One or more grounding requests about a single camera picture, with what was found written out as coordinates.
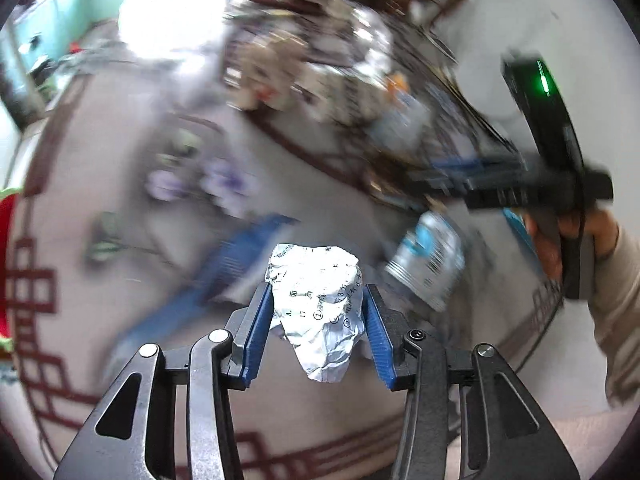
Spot teal kitchen cabinets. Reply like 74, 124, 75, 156
10, 0, 221, 86

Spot red bin with green rim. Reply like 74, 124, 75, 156
0, 187, 22, 357

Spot clear plastic bottle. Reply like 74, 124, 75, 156
385, 210, 468, 313

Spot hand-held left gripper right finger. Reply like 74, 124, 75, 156
364, 284, 581, 480

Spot blue flat plastic object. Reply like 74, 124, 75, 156
117, 215, 298, 346

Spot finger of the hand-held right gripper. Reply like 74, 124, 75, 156
400, 156, 528, 200

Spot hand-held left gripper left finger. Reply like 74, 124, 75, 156
52, 284, 276, 480

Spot person's right hand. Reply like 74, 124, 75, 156
522, 208, 621, 281

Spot white printed paper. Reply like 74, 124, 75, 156
264, 243, 368, 384

